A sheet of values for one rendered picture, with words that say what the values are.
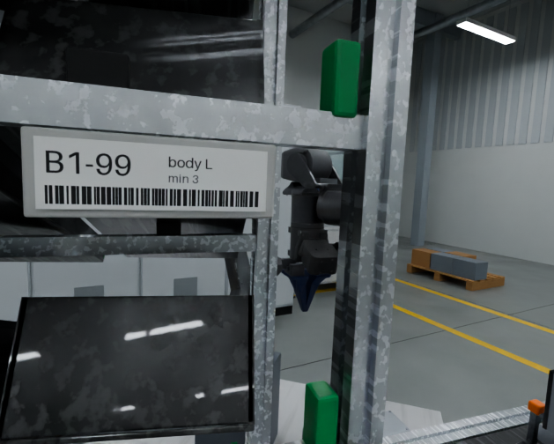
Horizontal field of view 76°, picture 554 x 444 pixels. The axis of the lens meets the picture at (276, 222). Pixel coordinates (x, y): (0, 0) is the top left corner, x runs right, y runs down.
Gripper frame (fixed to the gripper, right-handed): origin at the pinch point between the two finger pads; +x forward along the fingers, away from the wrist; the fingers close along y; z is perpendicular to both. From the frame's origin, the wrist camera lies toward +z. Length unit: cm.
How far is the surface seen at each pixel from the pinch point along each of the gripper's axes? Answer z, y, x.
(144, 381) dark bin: 36.1, -25.2, -7.2
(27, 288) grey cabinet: -261, -119, 65
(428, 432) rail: 2.6, 26.7, 29.7
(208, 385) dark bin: 36.8, -21.8, -6.8
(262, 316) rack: 25.0, -15.2, -5.9
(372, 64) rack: 42, -16, -23
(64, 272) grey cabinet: -265, -94, 55
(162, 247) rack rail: 24.7, -24.1, -12.6
